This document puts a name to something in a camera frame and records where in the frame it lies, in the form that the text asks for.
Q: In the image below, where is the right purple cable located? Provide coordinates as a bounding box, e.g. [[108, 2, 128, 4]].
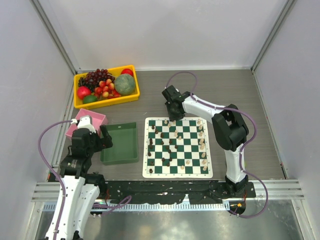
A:
[[166, 71, 270, 218]]

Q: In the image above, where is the white slotted cable duct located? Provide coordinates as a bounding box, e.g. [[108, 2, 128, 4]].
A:
[[43, 201, 231, 213]]

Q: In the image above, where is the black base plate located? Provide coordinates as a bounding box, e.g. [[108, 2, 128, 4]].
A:
[[99, 180, 256, 205]]

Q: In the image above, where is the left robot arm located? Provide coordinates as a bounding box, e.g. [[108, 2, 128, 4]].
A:
[[44, 125, 113, 240]]

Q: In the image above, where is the red yellow cherry bunch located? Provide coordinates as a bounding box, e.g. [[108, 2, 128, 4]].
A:
[[93, 79, 121, 100]]

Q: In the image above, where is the green white chess board mat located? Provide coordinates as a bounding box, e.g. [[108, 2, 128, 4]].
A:
[[142, 117, 213, 179]]

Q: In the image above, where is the red apple front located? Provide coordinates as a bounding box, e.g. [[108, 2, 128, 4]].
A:
[[76, 86, 92, 100]]

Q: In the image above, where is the green lime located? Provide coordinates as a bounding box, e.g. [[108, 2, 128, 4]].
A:
[[82, 95, 98, 105]]

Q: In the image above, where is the green melon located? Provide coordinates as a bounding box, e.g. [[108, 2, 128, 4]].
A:
[[114, 73, 136, 96]]

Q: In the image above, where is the purple cable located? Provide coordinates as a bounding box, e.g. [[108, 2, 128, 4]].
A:
[[166, 71, 270, 218], [37, 119, 77, 240]]

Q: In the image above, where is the yellow plastic fruit bin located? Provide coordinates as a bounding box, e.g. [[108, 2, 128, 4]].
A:
[[73, 65, 140, 110]]

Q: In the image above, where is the red apple back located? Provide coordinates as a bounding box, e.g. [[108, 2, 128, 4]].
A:
[[121, 68, 134, 77]]

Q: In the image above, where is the dark purple grape bunch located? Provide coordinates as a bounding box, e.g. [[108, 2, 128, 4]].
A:
[[77, 68, 116, 93]]

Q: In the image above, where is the red apple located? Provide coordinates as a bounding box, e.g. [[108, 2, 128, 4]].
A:
[[121, 68, 134, 77], [76, 86, 92, 100]]

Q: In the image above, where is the pink plastic box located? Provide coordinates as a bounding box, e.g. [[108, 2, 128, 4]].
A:
[[65, 108, 108, 139]]

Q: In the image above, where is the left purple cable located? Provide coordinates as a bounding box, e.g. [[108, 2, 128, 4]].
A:
[[37, 119, 77, 240]]

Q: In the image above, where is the green plastic tray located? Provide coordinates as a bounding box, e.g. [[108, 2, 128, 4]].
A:
[[100, 122, 139, 166]]

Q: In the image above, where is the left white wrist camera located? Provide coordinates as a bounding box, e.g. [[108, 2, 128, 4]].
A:
[[71, 115, 96, 133]]

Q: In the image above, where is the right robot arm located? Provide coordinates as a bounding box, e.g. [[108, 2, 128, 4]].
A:
[[162, 85, 249, 197]]

